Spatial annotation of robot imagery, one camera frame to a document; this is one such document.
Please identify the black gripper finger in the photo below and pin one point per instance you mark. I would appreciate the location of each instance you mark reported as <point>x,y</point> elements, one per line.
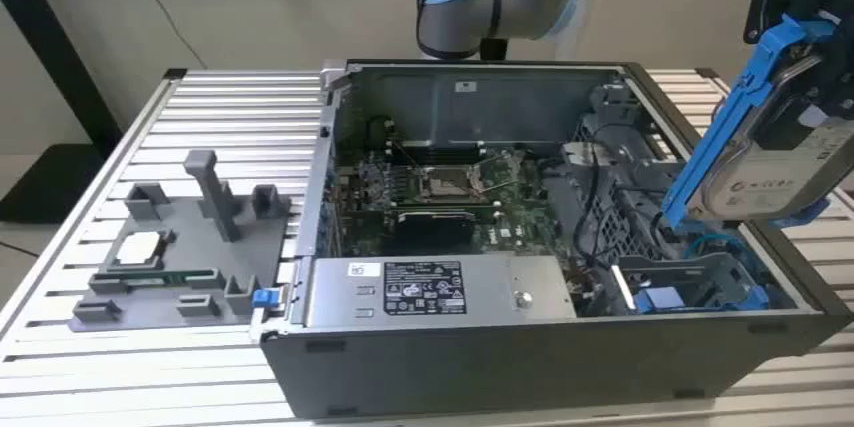
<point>790,122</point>

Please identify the hard disk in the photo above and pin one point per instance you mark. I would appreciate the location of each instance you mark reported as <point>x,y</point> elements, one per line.
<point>754,182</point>

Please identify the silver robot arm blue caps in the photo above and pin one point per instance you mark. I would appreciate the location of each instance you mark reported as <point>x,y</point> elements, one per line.
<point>467,22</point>

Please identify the grey perforated disk bay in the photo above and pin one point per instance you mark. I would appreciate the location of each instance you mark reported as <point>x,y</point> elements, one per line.
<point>600,207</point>

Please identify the green motherboard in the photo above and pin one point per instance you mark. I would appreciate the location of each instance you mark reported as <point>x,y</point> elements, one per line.
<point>527,232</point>

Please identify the CPU socket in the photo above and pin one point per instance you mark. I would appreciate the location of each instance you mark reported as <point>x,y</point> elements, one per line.
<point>446,184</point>

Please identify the black graphics card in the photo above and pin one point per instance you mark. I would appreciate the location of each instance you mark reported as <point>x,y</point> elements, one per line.
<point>434,227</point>

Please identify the black open PC case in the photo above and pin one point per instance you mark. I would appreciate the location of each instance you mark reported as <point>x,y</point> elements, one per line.
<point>507,372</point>

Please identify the silver power supply unit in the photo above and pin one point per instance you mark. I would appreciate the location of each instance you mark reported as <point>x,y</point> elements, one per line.
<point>334,292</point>

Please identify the blue case latch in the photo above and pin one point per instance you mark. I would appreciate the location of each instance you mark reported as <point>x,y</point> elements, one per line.
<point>265,297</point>

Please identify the grey parts rack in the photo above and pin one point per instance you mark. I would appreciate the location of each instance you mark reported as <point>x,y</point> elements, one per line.
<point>187,247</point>

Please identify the green RAM stick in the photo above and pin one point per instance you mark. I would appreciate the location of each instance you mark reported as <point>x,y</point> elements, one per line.
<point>167,278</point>

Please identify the silver CPU chip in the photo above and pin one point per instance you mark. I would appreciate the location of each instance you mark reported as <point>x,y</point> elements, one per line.
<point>141,249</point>

